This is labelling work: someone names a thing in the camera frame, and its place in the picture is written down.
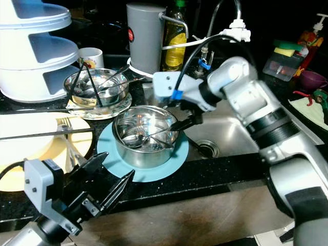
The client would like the yellow dish soap bottle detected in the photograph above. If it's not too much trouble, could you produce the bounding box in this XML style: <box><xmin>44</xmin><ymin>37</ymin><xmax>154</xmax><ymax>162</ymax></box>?
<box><xmin>161</xmin><ymin>0</ymin><xmax>188</xmax><ymax>72</ymax></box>

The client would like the white faucet diverter with hose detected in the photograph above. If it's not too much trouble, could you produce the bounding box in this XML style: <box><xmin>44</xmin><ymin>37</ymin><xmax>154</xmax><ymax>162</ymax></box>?
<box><xmin>161</xmin><ymin>18</ymin><xmax>252</xmax><ymax>51</ymax></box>

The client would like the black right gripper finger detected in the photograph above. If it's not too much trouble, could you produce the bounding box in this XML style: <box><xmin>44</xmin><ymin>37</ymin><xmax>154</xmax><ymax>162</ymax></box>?
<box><xmin>170</xmin><ymin>114</ymin><xmax>203</xmax><ymax>133</ymax></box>

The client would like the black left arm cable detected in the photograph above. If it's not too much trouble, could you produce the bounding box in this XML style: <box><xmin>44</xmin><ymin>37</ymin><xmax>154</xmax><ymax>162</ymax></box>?
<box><xmin>0</xmin><ymin>160</ymin><xmax>29</xmax><ymax>180</ymax></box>

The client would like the steel fork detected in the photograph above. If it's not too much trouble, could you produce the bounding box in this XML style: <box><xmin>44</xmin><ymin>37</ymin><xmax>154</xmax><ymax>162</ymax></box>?
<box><xmin>57</xmin><ymin>117</ymin><xmax>88</xmax><ymax>165</ymax></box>

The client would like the colourful pump bottle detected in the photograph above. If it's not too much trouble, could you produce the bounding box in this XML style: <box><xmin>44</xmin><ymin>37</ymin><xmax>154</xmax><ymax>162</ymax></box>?
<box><xmin>297</xmin><ymin>13</ymin><xmax>328</xmax><ymax>72</ymax></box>

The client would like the teal round plate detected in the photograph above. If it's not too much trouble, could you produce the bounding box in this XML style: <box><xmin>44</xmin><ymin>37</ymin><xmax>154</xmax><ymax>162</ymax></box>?
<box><xmin>96</xmin><ymin>120</ymin><xmax>189</xmax><ymax>183</ymax></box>

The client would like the black chopstick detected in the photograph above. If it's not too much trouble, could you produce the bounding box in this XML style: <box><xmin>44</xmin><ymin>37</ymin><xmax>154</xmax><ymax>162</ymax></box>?
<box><xmin>70</xmin><ymin>63</ymin><xmax>88</xmax><ymax>101</ymax></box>
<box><xmin>85</xmin><ymin>65</ymin><xmax>105</xmax><ymax>107</ymax></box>

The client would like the red and green scrubber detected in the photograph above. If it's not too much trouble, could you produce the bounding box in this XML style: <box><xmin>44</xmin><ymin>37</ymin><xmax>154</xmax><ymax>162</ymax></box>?
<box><xmin>292</xmin><ymin>88</ymin><xmax>328</xmax><ymax>106</ymax></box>

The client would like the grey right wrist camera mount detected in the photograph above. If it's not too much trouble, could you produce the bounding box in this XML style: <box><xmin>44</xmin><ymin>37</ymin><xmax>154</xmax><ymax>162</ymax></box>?
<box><xmin>153</xmin><ymin>71</ymin><xmax>200</xmax><ymax>103</ymax></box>

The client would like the chrome gooseneck faucet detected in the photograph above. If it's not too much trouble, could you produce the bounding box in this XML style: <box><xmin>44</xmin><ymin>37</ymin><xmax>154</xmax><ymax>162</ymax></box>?
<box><xmin>197</xmin><ymin>0</ymin><xmax>244</xmax><ymax>75</ymax></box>

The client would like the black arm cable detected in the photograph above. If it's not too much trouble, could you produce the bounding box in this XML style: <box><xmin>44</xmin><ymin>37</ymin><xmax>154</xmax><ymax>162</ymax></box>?
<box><xmin>174</xmin><ymin>33</ymin><xmax>252</xmax><ymax>98</ymax></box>
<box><xmin>0</xmin><ymin>160</ymin><xmax>29</xmax><ymax>180</ymax></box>

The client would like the stainless steel sink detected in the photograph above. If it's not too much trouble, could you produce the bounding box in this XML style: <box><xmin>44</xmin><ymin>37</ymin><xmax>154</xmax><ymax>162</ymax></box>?
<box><xmin>136</xmin><ymin>82</ymin><xmax>313</xmax><ymax>159</ymax></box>

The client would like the large steel pot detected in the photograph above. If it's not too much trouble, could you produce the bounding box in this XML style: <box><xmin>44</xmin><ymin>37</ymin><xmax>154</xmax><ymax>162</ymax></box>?
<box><xmin>112</xmin><ymin>106</ymin><xmax>180</xmax><ymax>169</ymax></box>

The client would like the clear plastic sponge holder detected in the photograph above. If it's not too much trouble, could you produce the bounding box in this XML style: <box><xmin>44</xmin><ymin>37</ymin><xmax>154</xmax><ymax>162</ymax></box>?
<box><xmin>262</xmin><ymin>49</ymin><xmax>303</xmax><ymax>83</ymax></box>

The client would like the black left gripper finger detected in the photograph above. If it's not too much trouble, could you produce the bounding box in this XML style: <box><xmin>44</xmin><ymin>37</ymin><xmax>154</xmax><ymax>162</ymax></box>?
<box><xmin>82</xmin><ymin>152</ymin><xmax>109</xmax><ymax>177</ymax></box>
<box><xmin>105</xmin><ymin>169</ymin><xmax>135</xmax><ymax>213</ymax></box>

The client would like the small steel bowl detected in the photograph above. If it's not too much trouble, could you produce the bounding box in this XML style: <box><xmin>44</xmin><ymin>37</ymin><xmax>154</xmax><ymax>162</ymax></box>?
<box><xmin>64</xmin><ymin>68</ymin><xmax>130</xmax><ymax>107</ymax></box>

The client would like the steel spoon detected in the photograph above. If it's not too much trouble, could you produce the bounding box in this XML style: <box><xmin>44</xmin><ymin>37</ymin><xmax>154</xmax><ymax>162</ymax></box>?
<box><xmin>136</xmin><ymin>136</ymin><xmax>177</xmax><ymax>151</ymax></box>
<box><xmin>128</xmin><ymin>122</ymin><xmax>185</xmax><ymax>148</ymax></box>

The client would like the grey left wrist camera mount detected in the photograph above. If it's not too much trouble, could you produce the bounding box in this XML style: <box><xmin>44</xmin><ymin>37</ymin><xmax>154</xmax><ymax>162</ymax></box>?
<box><xmin>23</xmin><ymin>159</ymin><xmax>83</xmax><ymax>236</ymax></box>

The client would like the purple cup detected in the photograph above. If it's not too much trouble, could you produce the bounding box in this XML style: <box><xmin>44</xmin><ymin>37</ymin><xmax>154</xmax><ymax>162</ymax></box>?
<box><xmin>298</xmin><ymin>69</ymin><xmax>327</xmax><ymax>93</ymax></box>

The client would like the white tiered plastic container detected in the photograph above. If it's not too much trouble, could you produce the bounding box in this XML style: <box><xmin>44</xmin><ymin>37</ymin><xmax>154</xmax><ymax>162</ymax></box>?
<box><xmin>0</xmin><ymin>0</ymin><xmax>80</xmax><ymax>103</ymax></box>

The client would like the pale dish cloth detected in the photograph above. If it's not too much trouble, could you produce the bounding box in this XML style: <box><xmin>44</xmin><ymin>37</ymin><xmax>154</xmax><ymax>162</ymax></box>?
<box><xmin>287</xmin><ymin>96</ymin><xmax>328</xmax><ymax>131</ymax></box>

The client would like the sink drain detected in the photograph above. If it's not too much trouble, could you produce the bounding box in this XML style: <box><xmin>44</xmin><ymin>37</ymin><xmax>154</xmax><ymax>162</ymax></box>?
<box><xmin>195</xmin><ymin>139</ymin><xmax>218</xmax><ymax>158</ymax></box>

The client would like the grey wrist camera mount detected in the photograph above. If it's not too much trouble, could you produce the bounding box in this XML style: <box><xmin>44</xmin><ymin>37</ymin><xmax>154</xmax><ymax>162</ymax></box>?
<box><xmin>153</xmin><ymin>71</ymin><xmax>200</xmax><ymax>103</ymax></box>
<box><xmin>23</xmin><ymin>159</ymin><xmax>83</xmax><ymax>236</ymax></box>

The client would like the clear glass plate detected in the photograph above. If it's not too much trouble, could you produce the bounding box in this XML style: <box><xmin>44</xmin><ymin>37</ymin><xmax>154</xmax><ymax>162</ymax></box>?
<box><xmin>64</xmin><ymin>95</ymin><xmax>132</xmax><ymax>120</ymax></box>

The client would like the white printed mug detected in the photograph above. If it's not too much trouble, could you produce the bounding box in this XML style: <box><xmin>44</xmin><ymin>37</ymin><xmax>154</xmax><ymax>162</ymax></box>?
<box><xmin>78</xmin><ymin>47</ymin><xmax>104</xmax><ymax>70</ymax></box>

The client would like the blue faucet valve handle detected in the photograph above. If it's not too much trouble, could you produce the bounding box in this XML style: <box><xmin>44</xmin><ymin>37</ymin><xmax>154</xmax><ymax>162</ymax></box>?
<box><xmin>198</xmin><ymin>58</ymin><xmax>212</xmax><ymax>71</ymax></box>

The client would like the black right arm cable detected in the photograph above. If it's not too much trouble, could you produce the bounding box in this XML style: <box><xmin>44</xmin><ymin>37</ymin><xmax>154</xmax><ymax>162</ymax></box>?
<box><xmin>174</xmin><ymin>33</ymin><xmax>252</xmax><ymax>98</ymax></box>

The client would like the long thin dark knife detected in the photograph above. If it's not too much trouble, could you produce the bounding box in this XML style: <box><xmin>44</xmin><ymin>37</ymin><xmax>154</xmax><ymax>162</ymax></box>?
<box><xmin>0</xmin><ymin>128</ymin><xmax>98</xmax><ymax>141</ymax></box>

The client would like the steel cutlery piece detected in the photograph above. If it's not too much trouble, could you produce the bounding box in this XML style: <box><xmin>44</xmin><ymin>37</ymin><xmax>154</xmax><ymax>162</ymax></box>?
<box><xmin>100</xmin><ymin>64</ymin><xmax>130</xmax><ymax>90</ymax></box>
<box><xmin>108</xmin><ymin>76</ymin><xmax>147</xmax><ymax>94</ymax></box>

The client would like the grey cylindrical water filter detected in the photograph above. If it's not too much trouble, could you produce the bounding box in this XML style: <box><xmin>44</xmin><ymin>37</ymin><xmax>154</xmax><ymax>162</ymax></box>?
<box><xmin>126</xmin><ymin>3</ymin><xmax>190</xmax><ymax>77</ymax></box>

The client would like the yellow and green sponge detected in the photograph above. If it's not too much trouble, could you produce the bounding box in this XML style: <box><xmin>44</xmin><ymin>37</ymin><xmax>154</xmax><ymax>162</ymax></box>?
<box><xmin>273</xmin><ymin>40</ymin><xmax>305</xmax><ymax>58</ymax></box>

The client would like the pale yellow round plate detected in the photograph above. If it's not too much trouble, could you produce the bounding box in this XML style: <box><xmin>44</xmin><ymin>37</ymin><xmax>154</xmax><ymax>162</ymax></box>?
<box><xmin>0</xmin><ymin>114</ymin><xmax>93</xmax><ymax>193</ymax></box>

